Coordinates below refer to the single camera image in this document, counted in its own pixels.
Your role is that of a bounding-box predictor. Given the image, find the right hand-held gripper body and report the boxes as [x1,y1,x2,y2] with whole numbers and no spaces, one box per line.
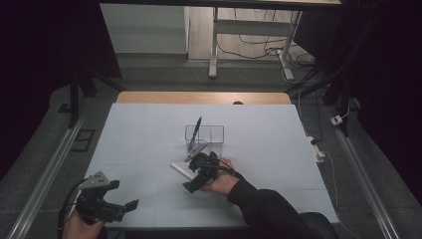
[184,141,221,182]

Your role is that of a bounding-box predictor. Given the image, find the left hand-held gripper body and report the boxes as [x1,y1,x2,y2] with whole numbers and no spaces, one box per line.
[75,170,127,224]

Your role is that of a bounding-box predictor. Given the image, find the white marker pen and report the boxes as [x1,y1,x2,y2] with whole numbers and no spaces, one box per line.
[169,161,194,181]

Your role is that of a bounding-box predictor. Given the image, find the clear plastic pen box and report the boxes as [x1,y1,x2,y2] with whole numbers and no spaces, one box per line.
[184,124,226,154]

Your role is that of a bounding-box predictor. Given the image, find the blue pen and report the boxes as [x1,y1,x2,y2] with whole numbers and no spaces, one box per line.
[187,116,203,153]

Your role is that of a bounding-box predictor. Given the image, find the person's right hand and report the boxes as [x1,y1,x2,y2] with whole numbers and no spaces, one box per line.
[200,157,242,197]

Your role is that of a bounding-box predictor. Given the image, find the person's left hand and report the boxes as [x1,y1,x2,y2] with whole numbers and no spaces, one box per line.
[62,208,107,239]

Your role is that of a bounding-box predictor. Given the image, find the black floor plate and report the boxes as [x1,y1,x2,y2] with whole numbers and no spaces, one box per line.
[70,128,96,153]

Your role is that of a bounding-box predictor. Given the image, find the white table cover sheet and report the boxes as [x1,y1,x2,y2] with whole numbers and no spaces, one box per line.
[87,103,339,230]

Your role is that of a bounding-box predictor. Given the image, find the wooden table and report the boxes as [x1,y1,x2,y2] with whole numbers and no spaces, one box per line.
[115,91,293,107]

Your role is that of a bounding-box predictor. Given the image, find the black metal stand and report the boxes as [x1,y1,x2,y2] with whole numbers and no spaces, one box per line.
[67,64,125,129]
[286,64,354,137]

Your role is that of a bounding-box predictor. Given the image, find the white power strip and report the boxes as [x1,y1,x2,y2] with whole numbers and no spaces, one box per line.
[306,134,325,164]

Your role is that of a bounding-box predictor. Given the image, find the white cabinet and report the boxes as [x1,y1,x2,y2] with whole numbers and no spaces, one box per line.
[99,3,191,55]

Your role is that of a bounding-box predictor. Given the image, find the black curtain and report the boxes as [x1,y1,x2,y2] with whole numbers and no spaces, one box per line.
[0,0,122,182]
[293,0,422,208]

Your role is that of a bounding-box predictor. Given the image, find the right hand-held gripper black cable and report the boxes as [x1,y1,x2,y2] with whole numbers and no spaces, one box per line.
[214,158,244,179]

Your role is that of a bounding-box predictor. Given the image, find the hand-held gripper black cable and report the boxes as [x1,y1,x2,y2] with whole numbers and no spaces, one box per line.
[214,158,244,179]
[58,178,92,239]

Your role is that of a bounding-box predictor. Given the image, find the left hand-held gripper black cable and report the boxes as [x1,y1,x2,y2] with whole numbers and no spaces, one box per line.
[58,178,92,239]

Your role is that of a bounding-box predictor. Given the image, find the metal floor rail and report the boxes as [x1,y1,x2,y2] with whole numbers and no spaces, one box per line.
[333,128,403,239]
[6,108,92,239]

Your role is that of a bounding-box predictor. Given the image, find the black floor cables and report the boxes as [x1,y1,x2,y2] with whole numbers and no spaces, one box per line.
[216,9,317,69]

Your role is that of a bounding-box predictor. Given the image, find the white floor cable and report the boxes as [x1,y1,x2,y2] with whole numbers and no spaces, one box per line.
[322,150,364,239]

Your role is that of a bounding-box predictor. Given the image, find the white metal desk frame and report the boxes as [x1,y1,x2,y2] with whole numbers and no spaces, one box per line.
[208,6,304,82]

